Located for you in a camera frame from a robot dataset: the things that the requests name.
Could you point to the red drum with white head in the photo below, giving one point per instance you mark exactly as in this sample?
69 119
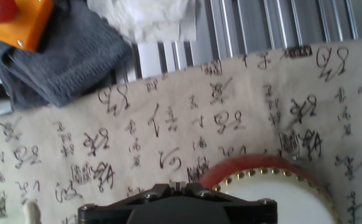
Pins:
277 205

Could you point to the beige calligraphy print cloth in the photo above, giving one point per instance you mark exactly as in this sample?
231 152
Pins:
181 93

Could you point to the dark grey towel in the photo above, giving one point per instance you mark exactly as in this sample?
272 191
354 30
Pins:
69 62

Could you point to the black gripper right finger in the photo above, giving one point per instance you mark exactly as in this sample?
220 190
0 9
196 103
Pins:
249 211

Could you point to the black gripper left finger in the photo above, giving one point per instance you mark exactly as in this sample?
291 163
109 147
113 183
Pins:
112 211

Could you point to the crumpled white tissue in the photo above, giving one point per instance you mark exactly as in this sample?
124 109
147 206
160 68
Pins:
143 18

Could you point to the orange emergency stop box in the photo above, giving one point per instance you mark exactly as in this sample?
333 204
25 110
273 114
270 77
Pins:
28 28

